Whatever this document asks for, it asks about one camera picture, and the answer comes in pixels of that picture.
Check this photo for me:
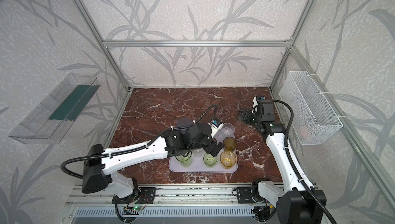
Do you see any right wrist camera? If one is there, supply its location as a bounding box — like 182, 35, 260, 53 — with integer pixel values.
252, 95, 265, 114

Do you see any green cup back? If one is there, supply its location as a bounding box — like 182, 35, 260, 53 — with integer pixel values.
203, 153, 218, 167

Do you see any amber faceted cup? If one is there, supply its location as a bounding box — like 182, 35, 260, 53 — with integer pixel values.
220, 150, 237, 169

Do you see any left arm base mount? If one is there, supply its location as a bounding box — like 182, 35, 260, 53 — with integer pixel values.
112, 187, 156, 204

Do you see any grey-blue plastic cup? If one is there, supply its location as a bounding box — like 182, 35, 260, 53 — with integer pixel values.
175, 118, 193, 127

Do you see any clear plastic wall shelf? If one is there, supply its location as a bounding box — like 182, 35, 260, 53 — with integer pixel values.
9, 73, 100, 144

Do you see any pink object in basket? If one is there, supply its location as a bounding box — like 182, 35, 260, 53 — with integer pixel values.
299, 126, 312, 140

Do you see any white wire basket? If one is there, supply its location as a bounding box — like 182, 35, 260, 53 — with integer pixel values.
279, 71, 343, 145

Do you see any small circuit board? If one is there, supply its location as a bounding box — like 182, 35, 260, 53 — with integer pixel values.
123, 205, 145, 215

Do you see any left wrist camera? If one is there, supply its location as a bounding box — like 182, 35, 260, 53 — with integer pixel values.
210, 118, 224, 138

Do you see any light green plastic cup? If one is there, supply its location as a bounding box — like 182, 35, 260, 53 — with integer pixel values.
175, 153, 192, 167

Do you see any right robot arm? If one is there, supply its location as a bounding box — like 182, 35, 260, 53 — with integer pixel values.
237, 95, 336, 224

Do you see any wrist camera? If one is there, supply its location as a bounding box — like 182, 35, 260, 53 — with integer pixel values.
252, 95, 265, 114
210, 118, 224, 138

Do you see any clear cup back row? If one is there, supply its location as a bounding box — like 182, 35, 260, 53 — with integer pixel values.
192, 149, 205, 157

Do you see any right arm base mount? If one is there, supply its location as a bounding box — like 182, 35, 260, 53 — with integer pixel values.
236, 186, 260, 203

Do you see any clear faceted cup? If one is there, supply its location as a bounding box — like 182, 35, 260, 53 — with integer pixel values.
220, 123, 235, 138

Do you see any brown olive textured cup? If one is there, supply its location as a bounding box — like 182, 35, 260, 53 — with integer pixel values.
223, 137, 237, 152

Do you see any lilac plastic tray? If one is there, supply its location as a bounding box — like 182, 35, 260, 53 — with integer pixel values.
169, 148, 238, 173

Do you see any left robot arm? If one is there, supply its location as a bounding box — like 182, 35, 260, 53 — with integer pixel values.
60, 121, 224, 198

